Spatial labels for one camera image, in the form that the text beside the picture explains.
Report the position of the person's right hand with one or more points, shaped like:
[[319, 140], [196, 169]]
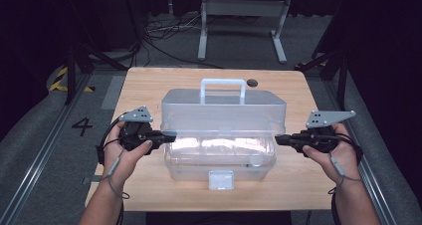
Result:
[[345, 162]]

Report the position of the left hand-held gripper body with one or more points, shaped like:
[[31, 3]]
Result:
[[134, 135]]

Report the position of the black tripod stand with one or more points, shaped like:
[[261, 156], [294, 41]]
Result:
[[71, 72]]

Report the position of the yellow black hazard tape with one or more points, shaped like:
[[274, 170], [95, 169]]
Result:
[[59, 77]]

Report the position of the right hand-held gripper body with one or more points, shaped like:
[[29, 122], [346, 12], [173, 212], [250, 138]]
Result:
[[318, 138]]

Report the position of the metal floor rail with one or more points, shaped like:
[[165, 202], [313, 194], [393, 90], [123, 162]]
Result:
[[36, 158], [375, 185]]

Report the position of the person's left hand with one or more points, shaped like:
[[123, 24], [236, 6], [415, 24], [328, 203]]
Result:
[[117, 162]]

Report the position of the dark round table grommet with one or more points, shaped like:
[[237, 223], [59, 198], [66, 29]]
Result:
[[252, 82]]

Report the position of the grey metal stand frame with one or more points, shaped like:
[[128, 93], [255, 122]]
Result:
[[244, 7]]

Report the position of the clear plastic storage box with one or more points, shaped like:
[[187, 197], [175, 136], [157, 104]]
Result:
[[224, 135]]

